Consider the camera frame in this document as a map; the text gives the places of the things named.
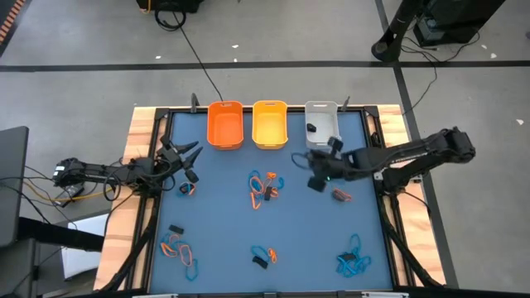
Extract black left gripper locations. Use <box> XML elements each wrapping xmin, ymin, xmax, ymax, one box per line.
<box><xmin>155</xmin><ymin>134</ymin><xmax>204</xmax><ymax>184</ymax></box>

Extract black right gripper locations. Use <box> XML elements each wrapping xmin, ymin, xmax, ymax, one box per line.
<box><xmin>291</xmin><ymin>138</ymin><xmax>351</xmax><ymax>194</ymax></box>

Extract orange plastic basket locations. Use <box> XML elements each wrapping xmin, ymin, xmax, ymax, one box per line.
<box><xmin>206</xmin><ymin>100</ymin><xmax>245</xmax><ymax>151</ymax></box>

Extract white plastic basket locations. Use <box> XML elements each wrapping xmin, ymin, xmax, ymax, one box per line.
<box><xmin>304</xmin><ymin>100</ymin><xmax>343</xmax><ymax>151</ymax></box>

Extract yellow plastic basket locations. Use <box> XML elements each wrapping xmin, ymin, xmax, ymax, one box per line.
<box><xmin>251</xmin><ymin>99</ymin><xmax>289</xmax><ymax>151</ymax></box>

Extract white panel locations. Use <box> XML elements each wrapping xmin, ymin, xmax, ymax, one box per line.
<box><xmin>60</xmin><ymin>213</ymin><xmax>109</xmax><ymax>281</ymax></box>

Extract black stand pole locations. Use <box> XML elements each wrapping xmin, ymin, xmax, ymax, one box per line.
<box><xmin>371</xmin><ymin>0</ymin><xmax>427</xmax><ymax>63</ymax></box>

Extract black floor box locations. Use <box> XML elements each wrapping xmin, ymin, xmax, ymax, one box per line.
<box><xmin>136</xmin><ymin>0</ymin><xmax>206</xmax><ymax>13</ymax></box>

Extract black desk beam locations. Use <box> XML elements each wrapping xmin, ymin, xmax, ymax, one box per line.
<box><xmin>16</xmin><ymin>217</ymin><xmax>104</xmax><ymax>252</ymax></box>

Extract black side monitor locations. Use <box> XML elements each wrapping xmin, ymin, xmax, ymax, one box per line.
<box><xmin>0</xmin><ymin>126</ymin><xmax>30</xmax><ymax>249</ymax></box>

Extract black equipment case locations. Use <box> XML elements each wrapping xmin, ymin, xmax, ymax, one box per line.
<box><xmin>412</xmin><ymin>0</ymin><xmax>507</xmax><ymax>47</ymax></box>

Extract black orange striped ramp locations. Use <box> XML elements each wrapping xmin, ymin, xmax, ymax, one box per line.
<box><xmin>0</xmin><ymin>0</ymin><xmax>28</xmax><ymax>55</ymax></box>

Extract black table frame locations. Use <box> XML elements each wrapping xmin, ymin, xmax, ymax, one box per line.
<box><xmin>99</xmin><ymin>105</ymin><xmax>448</xmax><ymax>298</ymax></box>

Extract black floor cable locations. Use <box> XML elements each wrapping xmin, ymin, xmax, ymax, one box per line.
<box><xmin>153</xmin><ymin>0</ymin><xmax>225</xmax><ymax>103</ymax></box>

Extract blue cable bundle lower right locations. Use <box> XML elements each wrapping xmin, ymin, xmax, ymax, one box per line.
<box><xmin>335</xmin><ymin>254</ymin><xmax>359</xmax><ymax>278</ymax></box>

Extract yellow cable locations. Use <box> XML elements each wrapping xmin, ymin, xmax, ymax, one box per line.
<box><xmin>22</xmin><ymin>180</ymin><xmax>115</xmax><ymax>204</ymax></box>

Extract thin black floor cables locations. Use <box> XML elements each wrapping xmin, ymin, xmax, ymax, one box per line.
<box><xmin>399</xmin><ymin>31</ymin><xmax>481</xmax><ymax>117</ymax></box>

